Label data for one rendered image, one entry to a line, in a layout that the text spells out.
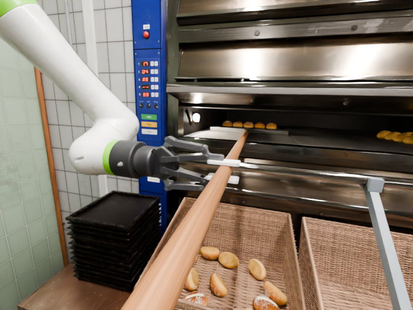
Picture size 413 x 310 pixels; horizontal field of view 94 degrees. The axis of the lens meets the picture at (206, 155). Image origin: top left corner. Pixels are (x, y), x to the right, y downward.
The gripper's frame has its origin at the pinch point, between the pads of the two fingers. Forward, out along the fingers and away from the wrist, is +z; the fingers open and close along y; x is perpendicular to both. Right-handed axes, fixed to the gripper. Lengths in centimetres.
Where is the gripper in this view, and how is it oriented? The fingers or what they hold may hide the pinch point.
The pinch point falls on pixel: (224, 170)
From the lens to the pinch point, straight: 42.7
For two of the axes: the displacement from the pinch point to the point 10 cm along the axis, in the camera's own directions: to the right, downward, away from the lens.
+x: -2.5, 2.1, -9.5
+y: -0.5, 9.7, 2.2
